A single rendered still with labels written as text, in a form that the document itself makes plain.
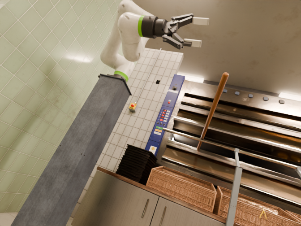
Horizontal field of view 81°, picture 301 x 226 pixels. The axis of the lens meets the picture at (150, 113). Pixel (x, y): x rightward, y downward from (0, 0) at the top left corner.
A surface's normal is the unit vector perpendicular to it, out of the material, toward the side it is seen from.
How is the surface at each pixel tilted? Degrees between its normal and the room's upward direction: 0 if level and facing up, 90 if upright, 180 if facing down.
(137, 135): 90
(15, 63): 90
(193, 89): 90
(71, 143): 90
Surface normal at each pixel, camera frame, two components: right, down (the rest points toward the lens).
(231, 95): -0.18, -0.46
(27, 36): 0.92, 0.24
